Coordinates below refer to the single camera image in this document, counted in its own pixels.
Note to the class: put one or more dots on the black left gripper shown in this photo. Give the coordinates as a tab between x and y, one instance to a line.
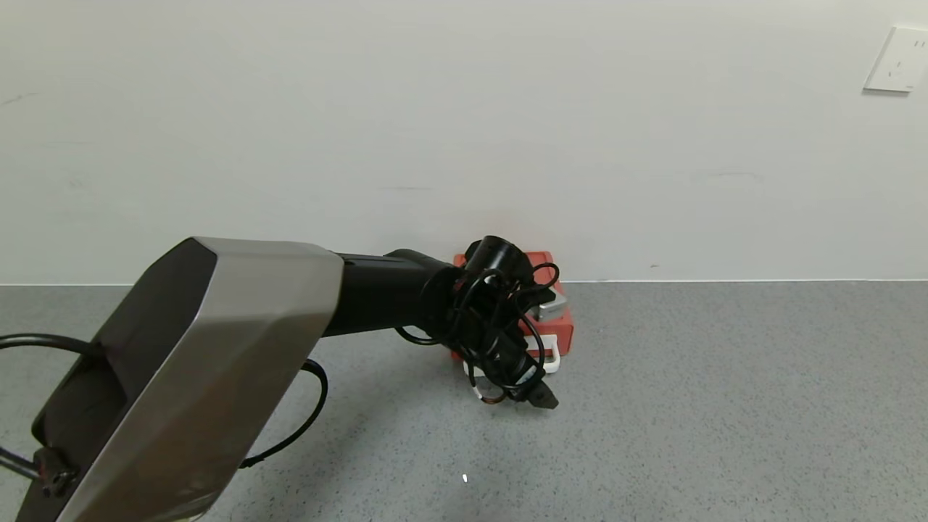
523	384

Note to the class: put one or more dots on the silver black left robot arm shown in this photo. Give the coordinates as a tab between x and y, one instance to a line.
217	362

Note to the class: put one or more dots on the red drawer cabinet shell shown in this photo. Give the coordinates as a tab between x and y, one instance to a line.
554	264

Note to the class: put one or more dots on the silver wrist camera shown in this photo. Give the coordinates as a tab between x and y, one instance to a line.
549	306

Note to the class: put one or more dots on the white wall socket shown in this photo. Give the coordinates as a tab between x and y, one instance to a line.
899	61

